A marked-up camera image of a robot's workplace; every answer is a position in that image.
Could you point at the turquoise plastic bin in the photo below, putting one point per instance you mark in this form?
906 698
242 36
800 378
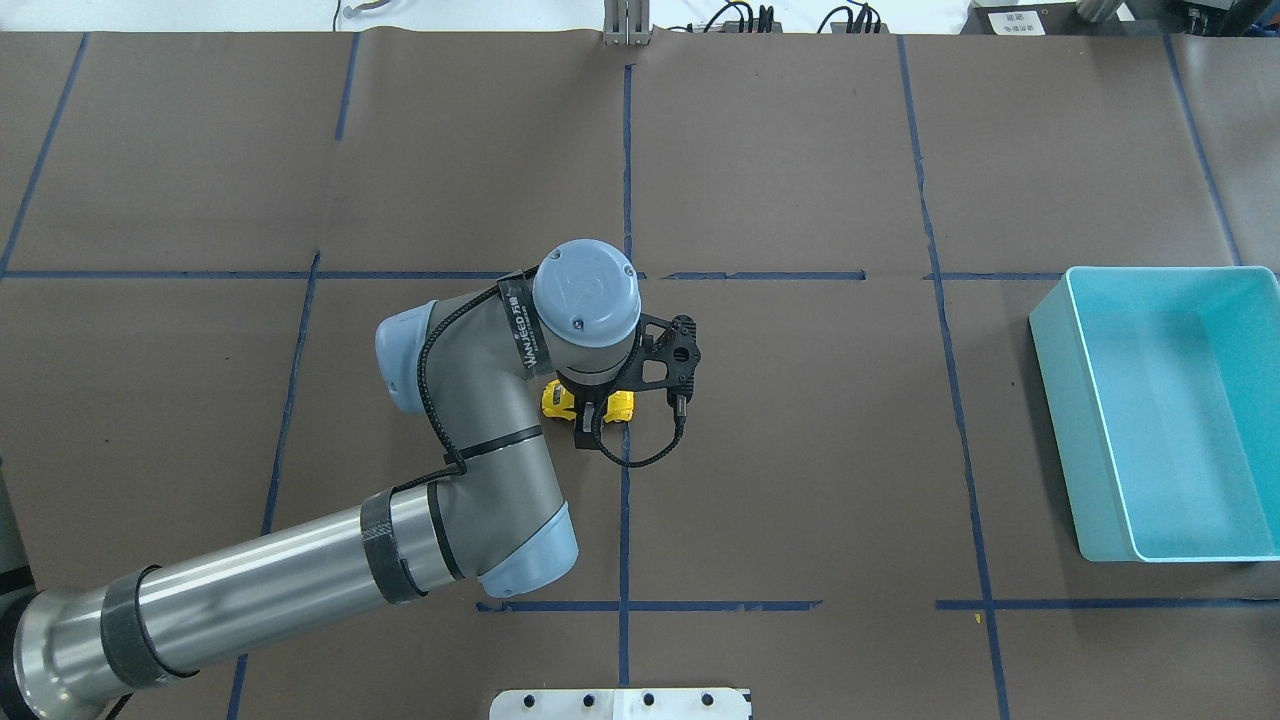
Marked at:
1162 385

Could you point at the yellow beetle toy car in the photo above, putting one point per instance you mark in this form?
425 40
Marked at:
557 402

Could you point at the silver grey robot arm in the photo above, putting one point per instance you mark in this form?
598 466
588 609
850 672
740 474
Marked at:
495 512

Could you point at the aluminium frame post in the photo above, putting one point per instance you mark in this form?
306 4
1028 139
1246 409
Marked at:
627 23

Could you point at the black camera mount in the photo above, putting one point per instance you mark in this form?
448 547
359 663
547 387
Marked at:
671 343

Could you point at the black box with label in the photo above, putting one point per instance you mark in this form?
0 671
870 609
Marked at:
1033 20

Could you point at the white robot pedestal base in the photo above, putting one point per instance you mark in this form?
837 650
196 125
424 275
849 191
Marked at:
624 703

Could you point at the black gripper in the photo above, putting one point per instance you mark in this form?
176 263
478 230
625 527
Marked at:
592 406

